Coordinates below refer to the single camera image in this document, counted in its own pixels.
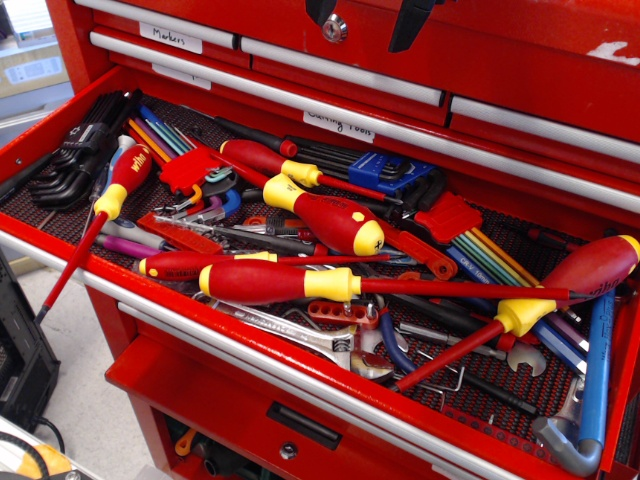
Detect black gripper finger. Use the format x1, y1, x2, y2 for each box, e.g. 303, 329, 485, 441
388, 0, 443, 53
305, 0, 337, 26

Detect chest key lock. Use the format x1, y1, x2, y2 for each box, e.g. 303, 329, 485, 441
321, 13, 348, 43

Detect white cutting tools label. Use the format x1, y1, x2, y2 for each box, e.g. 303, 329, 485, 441
303, 111, 376, 144

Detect black red precision screwdriver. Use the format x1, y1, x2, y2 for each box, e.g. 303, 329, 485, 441
184, 105, 298, 159

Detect red yellow screwdriver back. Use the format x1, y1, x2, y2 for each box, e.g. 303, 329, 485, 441
220, 139, 402, 205

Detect white markers label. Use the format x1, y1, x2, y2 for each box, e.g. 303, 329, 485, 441
139, 22, 203, 54

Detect blue holder black hex keys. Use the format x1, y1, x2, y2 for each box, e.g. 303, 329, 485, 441
286, 136, 447, 211

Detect right rainbow hex key set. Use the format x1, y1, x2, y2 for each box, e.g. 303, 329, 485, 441
414, 192, 589, 375

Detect rainbow hex keys red holder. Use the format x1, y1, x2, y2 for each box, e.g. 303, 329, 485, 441
127, 104, 237, 216

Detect orange black utility knife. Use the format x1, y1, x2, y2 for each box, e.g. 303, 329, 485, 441
242, 215, 306, 231

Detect red tool chest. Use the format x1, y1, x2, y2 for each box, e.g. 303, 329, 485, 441
43, 0, 640, 480

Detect red yellow screwdriver left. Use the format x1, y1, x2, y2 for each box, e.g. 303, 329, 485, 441
34, 144, 153, 324

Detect red flat wrench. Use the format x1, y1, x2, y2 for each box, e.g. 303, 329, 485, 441
377, 219, 458, 280

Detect red drill bit case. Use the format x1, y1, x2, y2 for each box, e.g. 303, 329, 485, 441
136, 213, 223, 254

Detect long red yellow front screwdriver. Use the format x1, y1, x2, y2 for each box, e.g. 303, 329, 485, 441
199, 260, 591, 305

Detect slim red yellow screwdriver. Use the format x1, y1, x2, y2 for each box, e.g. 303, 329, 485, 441
138, 251, 399, 281

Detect red bit holder strip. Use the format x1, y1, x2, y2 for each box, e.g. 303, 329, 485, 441
307, 300, 379, 330

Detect black hex key set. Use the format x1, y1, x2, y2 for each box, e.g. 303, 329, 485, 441
28, 89, 143, 210

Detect red yellow screwdriver right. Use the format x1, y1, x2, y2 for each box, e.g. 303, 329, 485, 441
391, 235, 639, 392

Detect open red drawer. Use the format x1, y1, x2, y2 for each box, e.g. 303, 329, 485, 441
1, 57, 639, 479

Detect chrome adjustable wrench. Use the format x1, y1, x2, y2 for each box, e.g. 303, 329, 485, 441
192, 292, 395, 383

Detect small open end spanner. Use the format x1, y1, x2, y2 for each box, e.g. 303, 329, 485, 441
506, 341, 547, 377

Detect small bent hex key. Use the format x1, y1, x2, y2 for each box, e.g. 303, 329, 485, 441
411, 364, 466, 411

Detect black box on floor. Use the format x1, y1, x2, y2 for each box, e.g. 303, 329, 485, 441
1, 258, 60, 432

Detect large grey hex key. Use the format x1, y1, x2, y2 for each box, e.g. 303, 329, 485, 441
532, 417, 605, 477

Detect purple handled tool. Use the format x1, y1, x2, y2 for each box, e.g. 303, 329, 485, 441
95, 234, 161, 259

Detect blue handled pliers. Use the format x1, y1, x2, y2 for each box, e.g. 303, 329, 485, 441
378, 307, 416, 374

